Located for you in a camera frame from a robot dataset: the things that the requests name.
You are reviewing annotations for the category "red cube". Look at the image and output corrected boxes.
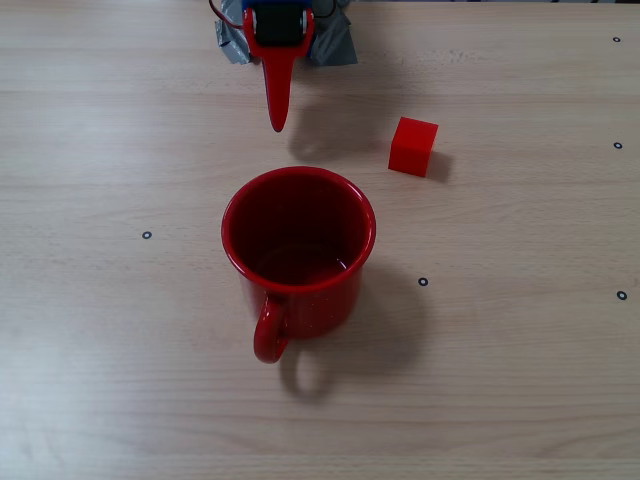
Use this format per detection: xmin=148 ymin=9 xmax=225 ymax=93
xmin=387 ymin=116 xmax=440 ymax=178

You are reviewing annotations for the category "red enamel mug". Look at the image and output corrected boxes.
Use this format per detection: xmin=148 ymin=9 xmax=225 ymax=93
xmin=221 ymin=166 xmax=377 ymax=365

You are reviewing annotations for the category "grey duct tape piece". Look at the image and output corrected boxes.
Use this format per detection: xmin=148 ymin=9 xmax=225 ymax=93
xmin=213 ymin=0 xmax=266 ymax=67
xmin=298 ymin=0 xmax=359 ymax=70

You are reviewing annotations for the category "red white servo cable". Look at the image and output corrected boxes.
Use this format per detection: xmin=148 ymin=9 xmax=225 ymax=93
xmin=207 ymin=0 xmax=247 ymax=32

